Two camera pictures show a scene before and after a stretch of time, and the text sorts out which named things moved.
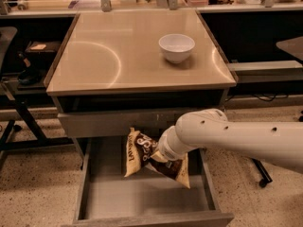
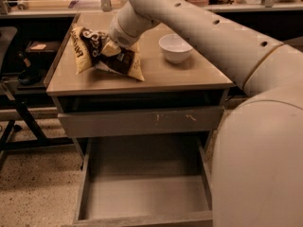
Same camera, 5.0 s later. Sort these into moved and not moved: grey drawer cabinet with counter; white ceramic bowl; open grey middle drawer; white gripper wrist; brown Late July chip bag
Moved: white gripper wrist; brown Late July chip bag
Not moved: white ceramic bowl; grey drawer cabinet with counter; open grey middle drawer
